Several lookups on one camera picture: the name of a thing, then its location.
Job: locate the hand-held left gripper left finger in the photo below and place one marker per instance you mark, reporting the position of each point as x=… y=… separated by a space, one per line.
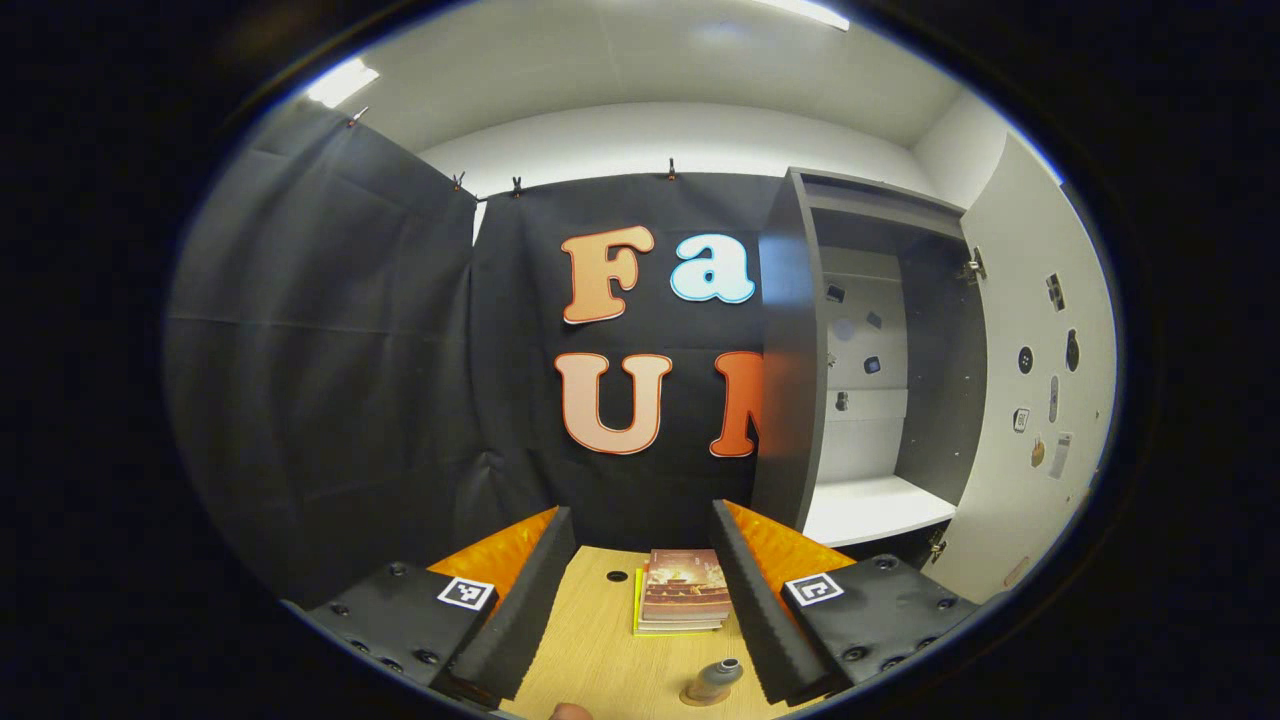
x=525 y=620

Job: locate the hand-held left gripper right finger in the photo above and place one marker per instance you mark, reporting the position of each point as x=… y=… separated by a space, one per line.
x=765 y=620

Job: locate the silver bottle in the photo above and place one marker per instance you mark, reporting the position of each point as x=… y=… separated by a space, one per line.
x=715 y=680

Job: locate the grey cabinet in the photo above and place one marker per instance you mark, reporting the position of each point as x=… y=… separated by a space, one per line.
x=790 y=400

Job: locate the white cabinet door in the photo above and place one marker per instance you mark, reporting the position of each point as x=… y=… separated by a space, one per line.
x=1000 y=480

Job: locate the metal cabinet hinge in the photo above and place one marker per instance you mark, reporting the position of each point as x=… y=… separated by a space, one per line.
x=936 y=546
x=972 y=266

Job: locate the brown book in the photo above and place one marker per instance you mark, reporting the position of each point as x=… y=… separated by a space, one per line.
x=685 y=585

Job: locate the yellow book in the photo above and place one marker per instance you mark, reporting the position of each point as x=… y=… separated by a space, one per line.
x=637 y=610

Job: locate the black backdrop cloth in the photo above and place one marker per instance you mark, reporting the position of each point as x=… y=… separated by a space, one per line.
x=350 y=350

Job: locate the square ceiling light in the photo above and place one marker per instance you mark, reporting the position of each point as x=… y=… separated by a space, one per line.
x=342 y=82

